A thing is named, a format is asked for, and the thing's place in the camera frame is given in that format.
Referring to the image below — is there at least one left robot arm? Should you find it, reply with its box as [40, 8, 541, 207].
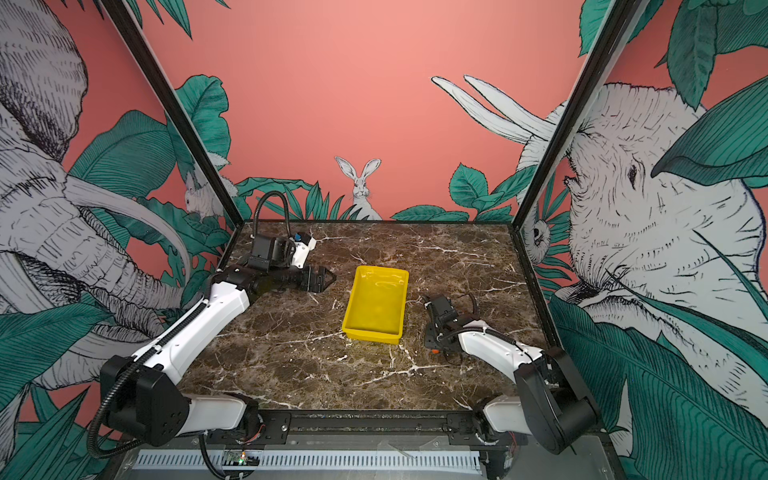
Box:
[86, 231, 336, 459]

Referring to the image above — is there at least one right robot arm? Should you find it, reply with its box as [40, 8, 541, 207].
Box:
[424, 294, 602, 454]

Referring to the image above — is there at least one yellow plastic bin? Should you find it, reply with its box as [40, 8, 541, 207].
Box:
[342, 265, 409, 345]

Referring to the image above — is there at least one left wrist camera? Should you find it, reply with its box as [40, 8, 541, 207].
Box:
[291, 232, 317, 269]

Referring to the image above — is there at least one black mounting rail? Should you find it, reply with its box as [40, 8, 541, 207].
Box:
[206, 409, 607, 448]

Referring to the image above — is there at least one white slotted cable duct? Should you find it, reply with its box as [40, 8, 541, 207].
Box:
[130, 449, 483, 474]

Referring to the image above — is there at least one left black frame post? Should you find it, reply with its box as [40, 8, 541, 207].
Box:
[101, 0, 244, 228]

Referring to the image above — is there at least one black frame post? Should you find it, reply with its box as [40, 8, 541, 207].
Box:
[101, 0, 244, 228]
[512, 1, 648, 233]

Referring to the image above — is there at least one right black frame post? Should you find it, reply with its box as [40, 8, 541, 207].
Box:
[512, 1, 648, 233]

